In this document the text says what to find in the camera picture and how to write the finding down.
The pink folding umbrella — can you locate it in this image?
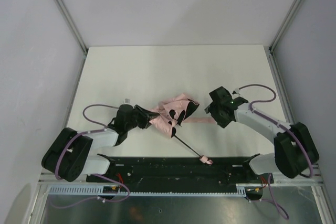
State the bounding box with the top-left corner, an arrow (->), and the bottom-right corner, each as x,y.
150,93 -> 216,165

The grey cable duct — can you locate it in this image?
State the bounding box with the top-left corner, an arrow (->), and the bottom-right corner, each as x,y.
48,185 -> 261,197

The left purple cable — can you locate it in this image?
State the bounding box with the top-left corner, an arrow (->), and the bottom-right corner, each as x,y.
54,104 -> 121,182

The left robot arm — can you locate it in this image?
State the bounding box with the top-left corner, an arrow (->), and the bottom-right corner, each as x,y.
41,103 -> 159,182

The right aluminium corner post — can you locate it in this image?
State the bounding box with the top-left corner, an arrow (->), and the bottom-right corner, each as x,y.
270,0 -> 321,51

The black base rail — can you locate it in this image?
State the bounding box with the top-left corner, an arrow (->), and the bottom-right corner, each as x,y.
86,157 -> 274,193

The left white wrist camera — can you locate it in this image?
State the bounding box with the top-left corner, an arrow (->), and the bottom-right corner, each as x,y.
124,98 -> 131,105

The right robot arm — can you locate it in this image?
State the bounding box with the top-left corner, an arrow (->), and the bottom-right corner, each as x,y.
205,87 -> 319,178

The aluminium corner post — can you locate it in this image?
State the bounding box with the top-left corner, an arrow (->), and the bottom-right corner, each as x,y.
39,0 -> 89,53
270,0 -> 321,51

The left aluminium corner post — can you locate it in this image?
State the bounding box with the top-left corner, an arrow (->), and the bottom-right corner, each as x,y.
39,0 -> 89,53

